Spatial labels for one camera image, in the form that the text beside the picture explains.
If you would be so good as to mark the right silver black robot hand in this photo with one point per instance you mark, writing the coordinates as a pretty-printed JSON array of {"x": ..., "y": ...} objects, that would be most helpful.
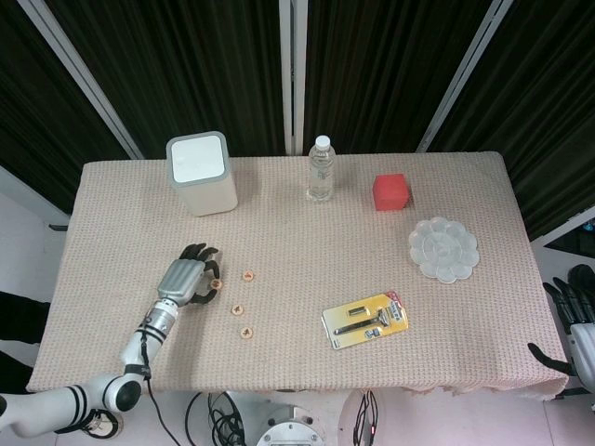
[{"x": 583, "y": 348}]

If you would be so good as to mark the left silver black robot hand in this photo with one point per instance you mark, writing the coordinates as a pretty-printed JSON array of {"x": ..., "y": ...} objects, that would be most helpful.
[{"x": 181, "y": 281}]

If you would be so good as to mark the small wooden token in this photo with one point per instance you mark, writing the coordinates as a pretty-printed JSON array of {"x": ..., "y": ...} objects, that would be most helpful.
[
  {"x": 246, "y": 332},
  {"x": 248, "y": 276},
  {"x": 237, "y": 309},
  {"x": 216, "y": 283}
]

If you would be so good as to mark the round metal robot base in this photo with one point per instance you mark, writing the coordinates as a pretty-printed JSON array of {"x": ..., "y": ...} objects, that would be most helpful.
[{"x": 290, "y": 432}]

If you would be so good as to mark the white square bin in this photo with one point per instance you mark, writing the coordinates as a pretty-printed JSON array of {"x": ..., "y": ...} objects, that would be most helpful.
[{"x": 209, "y": 195}]

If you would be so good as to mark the beige woven tablecloth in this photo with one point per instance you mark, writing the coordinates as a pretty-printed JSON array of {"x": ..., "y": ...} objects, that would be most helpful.
[{"x": 297, "y": 241}]

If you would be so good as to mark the black and white sneaker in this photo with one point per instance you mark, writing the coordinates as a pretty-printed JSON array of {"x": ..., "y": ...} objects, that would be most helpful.
[{"x": 104, "y": 425}]

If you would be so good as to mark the person's black trousers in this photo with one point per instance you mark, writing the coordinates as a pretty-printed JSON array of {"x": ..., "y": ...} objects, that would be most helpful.
[{"x": 18, "y": 316}]

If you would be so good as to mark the clear flower-shaped paint palette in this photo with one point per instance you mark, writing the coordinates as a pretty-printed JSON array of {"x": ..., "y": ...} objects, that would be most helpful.
[{"x": 444, "y": 251}]

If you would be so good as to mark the clear plastic water bottle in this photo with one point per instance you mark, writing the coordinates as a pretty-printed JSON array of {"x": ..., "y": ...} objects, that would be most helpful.
[{"x": 321, "y": 176}]

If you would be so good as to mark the yellow razor blister pack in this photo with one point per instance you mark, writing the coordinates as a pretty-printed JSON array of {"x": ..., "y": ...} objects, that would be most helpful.
[{"x": 365, "y": 320}]

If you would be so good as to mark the black pleated curtain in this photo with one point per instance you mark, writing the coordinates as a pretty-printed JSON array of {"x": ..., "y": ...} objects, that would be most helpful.
[
  {"x": 381, "y": 69},
  {"x": 28, "y": 116},
  {"x": 186, "y": 69},
  {"x": 548, "y": 116}
]

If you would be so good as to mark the red cube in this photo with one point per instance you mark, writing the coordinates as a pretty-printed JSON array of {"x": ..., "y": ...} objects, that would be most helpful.
[{"x": 390, "y": 192}]

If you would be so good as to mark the grey metal frame post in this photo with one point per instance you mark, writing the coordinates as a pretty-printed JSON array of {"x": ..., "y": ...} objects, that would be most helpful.
[
  {"x": 465, "y": 69},
  {"x": 562, "y": 230},
  {"x": 286, "y": 69},
  {"x": 76, "y": 69}
]

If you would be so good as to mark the small black floor bracket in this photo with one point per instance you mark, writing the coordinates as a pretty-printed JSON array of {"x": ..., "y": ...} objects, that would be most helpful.
[{"x": 58, "y": 226}]

